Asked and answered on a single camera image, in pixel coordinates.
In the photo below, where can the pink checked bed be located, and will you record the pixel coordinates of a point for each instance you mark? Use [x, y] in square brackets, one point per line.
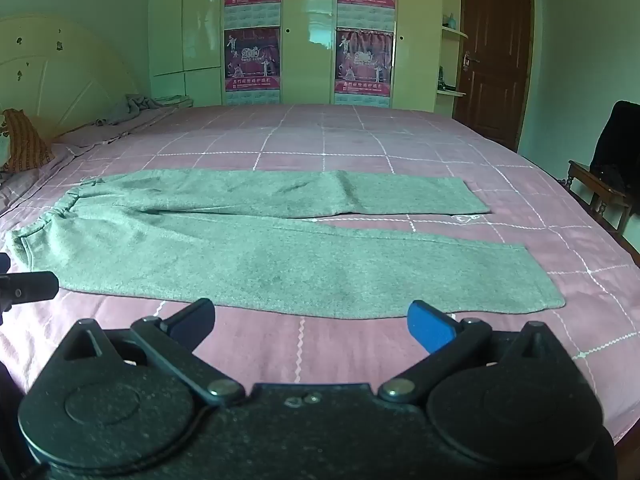
[380, 160]

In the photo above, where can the pale green wardrobe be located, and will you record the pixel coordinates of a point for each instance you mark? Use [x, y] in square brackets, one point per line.
[307, 50]

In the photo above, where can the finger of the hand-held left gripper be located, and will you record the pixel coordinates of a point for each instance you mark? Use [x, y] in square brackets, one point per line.
[30, 287]

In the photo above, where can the pale corner shelf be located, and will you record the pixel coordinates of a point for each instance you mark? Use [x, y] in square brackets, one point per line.
[452, 35]

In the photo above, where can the cream headboard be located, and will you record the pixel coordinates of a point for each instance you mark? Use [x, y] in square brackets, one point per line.
[65, 75]

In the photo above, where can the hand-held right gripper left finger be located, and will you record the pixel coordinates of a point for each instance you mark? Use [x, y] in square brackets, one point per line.
[196, 318]

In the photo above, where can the brown wooden door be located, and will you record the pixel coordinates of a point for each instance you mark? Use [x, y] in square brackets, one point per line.
[495, 50]

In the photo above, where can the orange patterned pillow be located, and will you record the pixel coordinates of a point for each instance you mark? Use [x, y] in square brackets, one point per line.
[25, 142]

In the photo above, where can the crumpled grey blanket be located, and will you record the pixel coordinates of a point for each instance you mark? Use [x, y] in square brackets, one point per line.
[132, 107]

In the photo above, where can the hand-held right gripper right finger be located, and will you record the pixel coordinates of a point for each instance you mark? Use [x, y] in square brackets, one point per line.
[429, 330]

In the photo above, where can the grey pants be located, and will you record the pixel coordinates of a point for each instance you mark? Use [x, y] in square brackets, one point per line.
[280, 255]

